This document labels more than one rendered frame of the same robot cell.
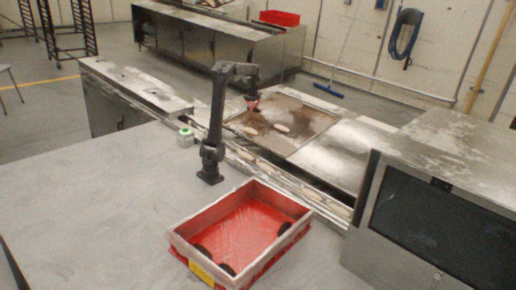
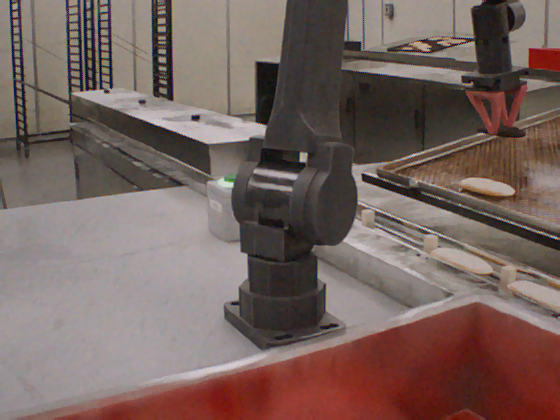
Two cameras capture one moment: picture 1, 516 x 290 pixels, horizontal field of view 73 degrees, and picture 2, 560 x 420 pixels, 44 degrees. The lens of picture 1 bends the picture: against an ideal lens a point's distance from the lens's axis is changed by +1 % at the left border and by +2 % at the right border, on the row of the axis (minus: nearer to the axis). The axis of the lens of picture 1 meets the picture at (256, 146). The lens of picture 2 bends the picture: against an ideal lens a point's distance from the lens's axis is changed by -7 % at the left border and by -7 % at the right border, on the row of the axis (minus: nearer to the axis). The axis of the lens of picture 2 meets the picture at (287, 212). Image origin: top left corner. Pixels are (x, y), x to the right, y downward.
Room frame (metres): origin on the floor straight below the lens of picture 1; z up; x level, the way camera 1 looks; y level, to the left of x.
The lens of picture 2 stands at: (0.70, -0.05, 1.13)
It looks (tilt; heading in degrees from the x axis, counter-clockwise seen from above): 15 degrees down; 21
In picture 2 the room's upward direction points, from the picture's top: 1 degrees counter-clockwise
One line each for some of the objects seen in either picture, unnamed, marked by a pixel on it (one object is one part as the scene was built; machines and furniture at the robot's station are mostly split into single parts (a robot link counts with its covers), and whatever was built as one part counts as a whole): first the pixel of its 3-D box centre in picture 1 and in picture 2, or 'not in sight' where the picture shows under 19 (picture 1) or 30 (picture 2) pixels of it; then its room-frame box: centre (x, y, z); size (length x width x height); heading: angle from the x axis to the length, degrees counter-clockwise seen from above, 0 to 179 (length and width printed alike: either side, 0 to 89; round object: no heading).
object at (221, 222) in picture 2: (185, 140); (240, 219); (1.65, 0.39, 0.84); 0.08 x 0.08 x 0.11; 49
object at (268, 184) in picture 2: (211, 154); (289, 211); (1.37, 0.21, 0.94); 0.09 x 0.05 x 0.10; 164
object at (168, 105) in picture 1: (129, 83); (151, 118); (2.30, 0.93, 0.89); 1.25 x 0.18 x 0.09; 49
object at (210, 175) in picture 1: (210, 170); (282, 291); (1.35, 0.21, 0.86); 0.12 x 0.09 x 0.08; 49
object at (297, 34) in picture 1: (276, 51); not in sight; (5.39, -0.17, 0.44); 0.70 x 0.55 x 0.87; 49
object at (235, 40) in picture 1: (214, 35); (427, 110); (5.75, 0.85, 0.51); 3.00 x 1.26 x 1.03; 49
